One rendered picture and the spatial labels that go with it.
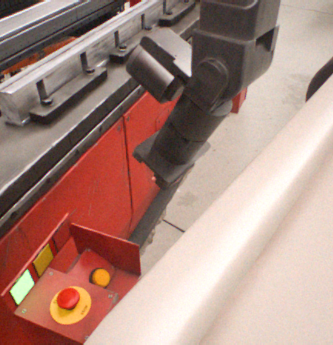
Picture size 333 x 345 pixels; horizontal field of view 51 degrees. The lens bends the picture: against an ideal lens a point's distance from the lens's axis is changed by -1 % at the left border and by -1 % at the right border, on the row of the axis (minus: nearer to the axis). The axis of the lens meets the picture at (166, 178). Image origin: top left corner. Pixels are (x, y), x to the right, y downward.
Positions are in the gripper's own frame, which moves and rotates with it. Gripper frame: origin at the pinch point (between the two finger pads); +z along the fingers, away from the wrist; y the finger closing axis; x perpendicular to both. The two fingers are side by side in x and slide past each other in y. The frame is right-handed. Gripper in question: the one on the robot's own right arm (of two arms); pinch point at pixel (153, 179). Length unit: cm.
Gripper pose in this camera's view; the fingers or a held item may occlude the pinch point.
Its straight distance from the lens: 54.9
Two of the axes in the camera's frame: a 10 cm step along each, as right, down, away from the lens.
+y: -6.1, 5.3, -5.9
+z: -3.6, 4.8, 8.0
